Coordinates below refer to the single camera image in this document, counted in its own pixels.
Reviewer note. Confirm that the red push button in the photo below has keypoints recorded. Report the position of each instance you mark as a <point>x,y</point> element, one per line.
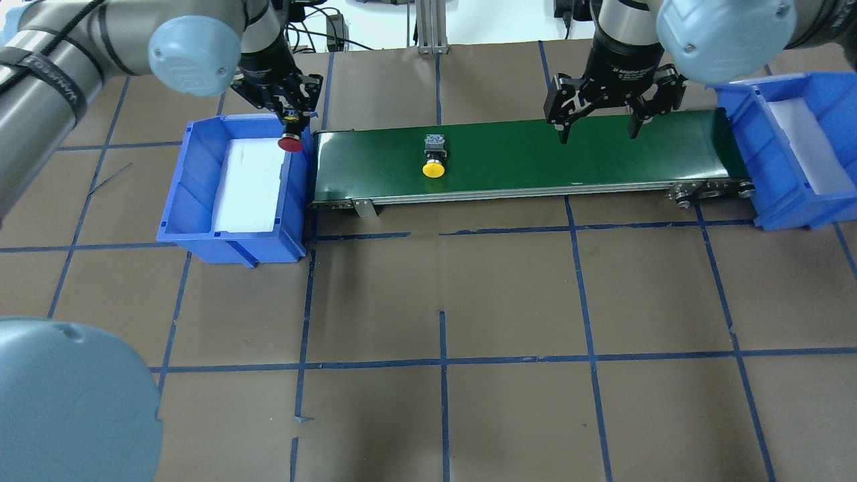
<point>291,138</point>

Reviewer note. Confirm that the white foam pad bin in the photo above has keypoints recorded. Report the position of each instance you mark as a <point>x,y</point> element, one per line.
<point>248,192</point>
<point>811,147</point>

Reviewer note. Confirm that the green conveyor belt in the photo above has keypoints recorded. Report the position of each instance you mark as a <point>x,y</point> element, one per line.
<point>524,158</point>

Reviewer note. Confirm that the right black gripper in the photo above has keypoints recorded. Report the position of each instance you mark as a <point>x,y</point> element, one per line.
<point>616,67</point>

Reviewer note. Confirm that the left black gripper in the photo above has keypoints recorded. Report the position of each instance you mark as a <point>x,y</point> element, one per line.
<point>262,65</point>

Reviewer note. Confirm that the blue bin left side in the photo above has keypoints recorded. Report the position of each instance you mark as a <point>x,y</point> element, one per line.
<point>187,216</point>

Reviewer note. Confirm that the yellow push button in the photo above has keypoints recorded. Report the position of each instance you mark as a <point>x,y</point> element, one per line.
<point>435,155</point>

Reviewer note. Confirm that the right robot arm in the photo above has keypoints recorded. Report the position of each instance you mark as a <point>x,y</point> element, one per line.
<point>713,42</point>

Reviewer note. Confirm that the blue bin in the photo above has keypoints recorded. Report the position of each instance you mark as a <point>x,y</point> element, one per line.
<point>187,216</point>
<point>784,198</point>

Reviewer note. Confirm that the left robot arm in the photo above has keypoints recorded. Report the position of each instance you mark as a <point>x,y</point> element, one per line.
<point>405,349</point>

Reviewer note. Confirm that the white foam pad right bin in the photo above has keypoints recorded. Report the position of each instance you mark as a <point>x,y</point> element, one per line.
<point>811,147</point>

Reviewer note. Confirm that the white foam pad left bin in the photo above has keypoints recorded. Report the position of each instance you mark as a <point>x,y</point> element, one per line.
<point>248,192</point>

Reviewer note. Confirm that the blue bin right side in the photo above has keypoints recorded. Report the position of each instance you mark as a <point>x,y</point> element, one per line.
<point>784,198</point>

